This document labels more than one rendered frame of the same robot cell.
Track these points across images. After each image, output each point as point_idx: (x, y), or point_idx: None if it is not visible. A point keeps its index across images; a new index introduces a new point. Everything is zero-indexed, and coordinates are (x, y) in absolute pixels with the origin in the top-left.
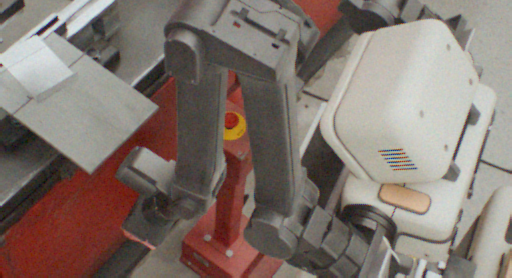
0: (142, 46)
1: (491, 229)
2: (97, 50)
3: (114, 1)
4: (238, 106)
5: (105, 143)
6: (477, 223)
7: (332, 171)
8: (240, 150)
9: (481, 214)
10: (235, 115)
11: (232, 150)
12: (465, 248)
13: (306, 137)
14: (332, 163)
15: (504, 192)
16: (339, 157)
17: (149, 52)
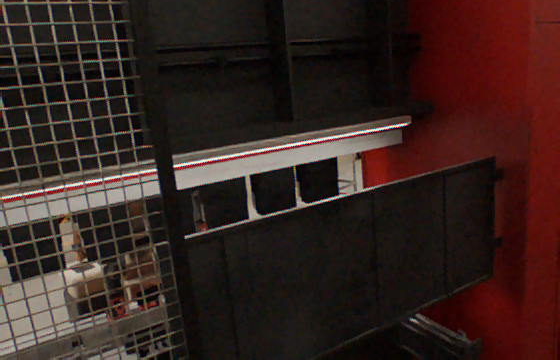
0: (160, 311)
1: (95, 270)
2: None
3: (161, 295)
4: None
5: None
6: (85, 300)
7: (143, 229)
8: (151, 303)
9: (85, 291)
10: (142, 305)
11: (155, 303)
12: (98, 300)
13: (141, 234)
14: (141, 230)
15: (77, 276)
16: (137, 231)
17: (159, 309)
